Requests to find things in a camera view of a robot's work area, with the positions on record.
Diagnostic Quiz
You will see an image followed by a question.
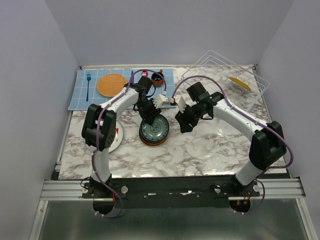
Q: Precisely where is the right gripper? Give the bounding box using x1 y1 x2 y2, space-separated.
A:
174 102 205 134

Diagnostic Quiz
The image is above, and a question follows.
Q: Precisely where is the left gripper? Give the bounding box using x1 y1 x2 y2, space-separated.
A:
134 98 161 126

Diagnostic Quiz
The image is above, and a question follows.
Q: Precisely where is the teal plate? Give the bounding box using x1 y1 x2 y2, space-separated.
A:
139 114 170 141

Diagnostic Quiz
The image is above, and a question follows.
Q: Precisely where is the orange plate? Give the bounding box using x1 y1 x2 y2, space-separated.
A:
143 141 164 146

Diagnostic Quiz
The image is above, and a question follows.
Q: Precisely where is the watermelon pattern plate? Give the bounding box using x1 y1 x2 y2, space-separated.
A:
83 120 124 154

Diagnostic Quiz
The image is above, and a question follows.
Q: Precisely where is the white wire dish rack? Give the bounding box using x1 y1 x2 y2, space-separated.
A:
181 50 270 113

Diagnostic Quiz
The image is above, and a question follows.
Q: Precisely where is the plain yellow plate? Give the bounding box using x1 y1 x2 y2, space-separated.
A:
229 76 251 91

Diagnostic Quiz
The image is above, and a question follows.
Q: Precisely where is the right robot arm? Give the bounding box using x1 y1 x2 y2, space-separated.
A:
172 82 287 196

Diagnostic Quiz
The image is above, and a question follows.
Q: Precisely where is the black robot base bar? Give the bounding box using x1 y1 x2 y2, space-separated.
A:
82 175 260 209

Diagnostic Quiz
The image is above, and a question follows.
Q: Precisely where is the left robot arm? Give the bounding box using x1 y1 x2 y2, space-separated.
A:
81 76 161 198

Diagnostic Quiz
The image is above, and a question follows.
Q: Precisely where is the brown ceramic mug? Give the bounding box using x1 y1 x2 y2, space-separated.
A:
151 69 164 87

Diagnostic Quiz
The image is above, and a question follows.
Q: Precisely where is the iridescent knife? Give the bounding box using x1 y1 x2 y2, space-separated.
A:
130 70 134 82

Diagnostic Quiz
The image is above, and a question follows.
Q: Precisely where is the woven orange trivet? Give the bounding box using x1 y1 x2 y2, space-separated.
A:
96 73 127 98

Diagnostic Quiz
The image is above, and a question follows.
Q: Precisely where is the blue grid placemat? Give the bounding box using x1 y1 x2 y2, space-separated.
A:
68 68 175 111

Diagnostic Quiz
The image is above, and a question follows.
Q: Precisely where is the blue fork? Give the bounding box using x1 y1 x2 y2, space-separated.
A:
86 72 91 102

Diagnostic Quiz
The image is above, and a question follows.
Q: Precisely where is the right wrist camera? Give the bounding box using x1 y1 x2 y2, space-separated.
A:
170 95 187 113

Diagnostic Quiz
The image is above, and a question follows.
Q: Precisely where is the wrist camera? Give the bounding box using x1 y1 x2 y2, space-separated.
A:
170 95 187 113
153 94 171 109

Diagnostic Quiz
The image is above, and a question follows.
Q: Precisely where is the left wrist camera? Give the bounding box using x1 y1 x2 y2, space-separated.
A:
153 94 171 109

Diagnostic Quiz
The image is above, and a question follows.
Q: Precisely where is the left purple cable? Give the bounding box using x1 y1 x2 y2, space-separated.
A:
91 69 169 219

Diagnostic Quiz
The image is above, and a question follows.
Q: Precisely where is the purple cable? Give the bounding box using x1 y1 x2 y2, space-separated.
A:
172 75 295 216
91 69 169 219

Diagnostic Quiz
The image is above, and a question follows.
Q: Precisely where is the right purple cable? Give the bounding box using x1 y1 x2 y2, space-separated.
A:
172 75 295 216

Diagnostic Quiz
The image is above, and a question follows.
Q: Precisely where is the aluminium frame rail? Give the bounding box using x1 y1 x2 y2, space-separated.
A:
40 178 306 201

